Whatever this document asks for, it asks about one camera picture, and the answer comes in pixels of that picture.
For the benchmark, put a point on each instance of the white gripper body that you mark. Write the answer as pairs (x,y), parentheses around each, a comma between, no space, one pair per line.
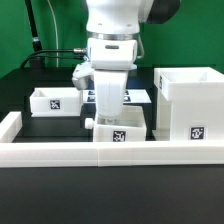
(109,62)

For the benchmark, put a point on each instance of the white front drawer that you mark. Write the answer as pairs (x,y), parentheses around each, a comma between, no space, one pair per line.
(129,127)

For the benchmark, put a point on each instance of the white drawer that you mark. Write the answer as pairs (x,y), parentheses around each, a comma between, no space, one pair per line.
(129,127)
(56,102)

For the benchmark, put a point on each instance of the white drawer cabinet box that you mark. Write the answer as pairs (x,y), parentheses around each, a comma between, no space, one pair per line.
(190,104)

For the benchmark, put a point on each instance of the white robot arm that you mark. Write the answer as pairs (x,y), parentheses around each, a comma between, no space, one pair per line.
(120,19)

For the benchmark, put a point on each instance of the white fiducial marker plate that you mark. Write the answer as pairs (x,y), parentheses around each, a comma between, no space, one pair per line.
(131,96)

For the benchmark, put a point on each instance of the black pole stand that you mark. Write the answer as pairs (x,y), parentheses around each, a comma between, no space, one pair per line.
(38,62)

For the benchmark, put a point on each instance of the white U-shaped table fence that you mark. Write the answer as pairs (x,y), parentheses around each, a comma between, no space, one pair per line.
(101,154)

